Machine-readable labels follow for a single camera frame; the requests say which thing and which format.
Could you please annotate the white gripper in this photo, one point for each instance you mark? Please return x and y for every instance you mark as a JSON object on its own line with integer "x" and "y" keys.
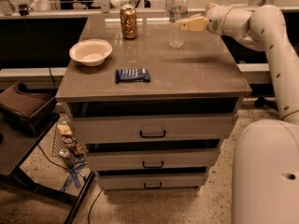
{"x": 214, "y": 20}

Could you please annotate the clear plastic water bottle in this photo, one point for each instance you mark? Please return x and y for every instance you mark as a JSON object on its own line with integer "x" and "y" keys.
{"x": 178, "y": 10}

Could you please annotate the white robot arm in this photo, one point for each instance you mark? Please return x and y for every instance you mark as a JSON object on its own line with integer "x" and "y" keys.
{"x": 265, "y": 178}

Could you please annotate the gold soda can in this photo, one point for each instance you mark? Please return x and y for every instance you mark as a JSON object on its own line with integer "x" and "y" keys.
{"x": 128, "y": 21}

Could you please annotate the blue snack bar wrapper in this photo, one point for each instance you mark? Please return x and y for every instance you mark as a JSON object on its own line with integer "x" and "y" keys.
{"x": 132, "y": 75}

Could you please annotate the grey drawer cabinet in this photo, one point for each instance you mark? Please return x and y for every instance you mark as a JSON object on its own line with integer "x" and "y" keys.
{"x": 198, "y": 79}

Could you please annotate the white paper bowl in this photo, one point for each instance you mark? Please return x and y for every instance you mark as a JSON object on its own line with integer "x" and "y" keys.
{"x": 91, "y": 52}

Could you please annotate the black side table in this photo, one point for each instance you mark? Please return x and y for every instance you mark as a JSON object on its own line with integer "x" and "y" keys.
{"x": 15, "y": 148}

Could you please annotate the top drawer with handle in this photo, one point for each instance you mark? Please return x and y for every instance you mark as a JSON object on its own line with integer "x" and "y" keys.
{"x": 152, "y": 128}

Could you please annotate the drawer with handle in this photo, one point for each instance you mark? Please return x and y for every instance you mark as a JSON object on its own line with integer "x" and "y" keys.
{"x": 152, "y": 128}
{"x": 110, "y": 183}
{"x": 141, "y": 160}

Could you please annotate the middle drawer with handle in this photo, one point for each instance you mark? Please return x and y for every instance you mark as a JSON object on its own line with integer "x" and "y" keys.
{"x": 141, "y": 160}

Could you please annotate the wire basket with snacks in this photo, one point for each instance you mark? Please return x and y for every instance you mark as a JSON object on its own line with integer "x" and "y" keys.
{"x": 65, "y": 146}

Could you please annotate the bottom drawer with handle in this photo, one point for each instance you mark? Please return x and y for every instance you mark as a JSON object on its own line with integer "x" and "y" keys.
{"x": 110, "y": 183}

